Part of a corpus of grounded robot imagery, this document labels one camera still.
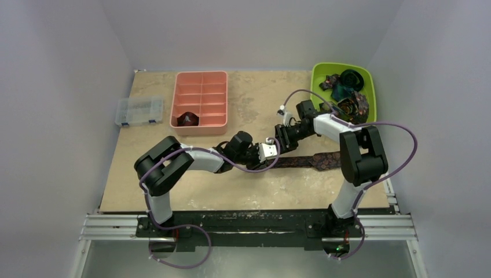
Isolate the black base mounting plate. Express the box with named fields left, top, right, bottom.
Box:
left=135, top=208, right=364, bottom=255

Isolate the clear plastic organizer box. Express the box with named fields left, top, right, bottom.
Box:
left=115, top=96, right=164, bottom=127

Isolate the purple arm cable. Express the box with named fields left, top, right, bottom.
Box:
left=280, top=89, right=419, bottom=262
left=138, top=136, right=281, bottom=268

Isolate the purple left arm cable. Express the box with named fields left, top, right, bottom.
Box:
left=138, top=136, right=281, bottom=268

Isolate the green plastic bin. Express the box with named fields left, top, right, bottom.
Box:
left=310, top=62, right=378, bottom=123

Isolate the pink compartment tray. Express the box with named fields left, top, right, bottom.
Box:
left=170, top=71, right=228, bottom=136

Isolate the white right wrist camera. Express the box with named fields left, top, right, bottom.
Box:
left=277, top=105, right=293, bottom=126

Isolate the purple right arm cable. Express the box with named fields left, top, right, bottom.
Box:
left=280, top=89, right=419, bottom=262

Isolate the dark green rolled tie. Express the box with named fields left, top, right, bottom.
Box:
left=339, top=69, right=365, bottom=92

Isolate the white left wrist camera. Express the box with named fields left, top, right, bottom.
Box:
left=258, top=138, right=279, bottom=162

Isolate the colourful ties pile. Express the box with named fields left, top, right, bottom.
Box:
left=319, top=74, right=369, bottom=125

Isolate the brown patterned necktie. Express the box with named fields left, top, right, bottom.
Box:
left=266, top=151, right=341, bottom=171

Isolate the aluminium frame rail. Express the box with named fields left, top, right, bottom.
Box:
left=72, top=180, right=428, bottom=278

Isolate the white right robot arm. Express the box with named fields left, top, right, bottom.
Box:
left=274, top=100, right=389, bottom=236

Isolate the dark red rolled tie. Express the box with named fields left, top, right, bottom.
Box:
left=177, top=112, right=200, bottom=127

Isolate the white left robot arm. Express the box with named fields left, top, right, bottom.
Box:
left=134, top=131, right=279, bottom=237

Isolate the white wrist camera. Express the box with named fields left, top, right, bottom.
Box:
left=277, top=105, right=293, bottom=126
left=258, top=138, right=279, bottom=162

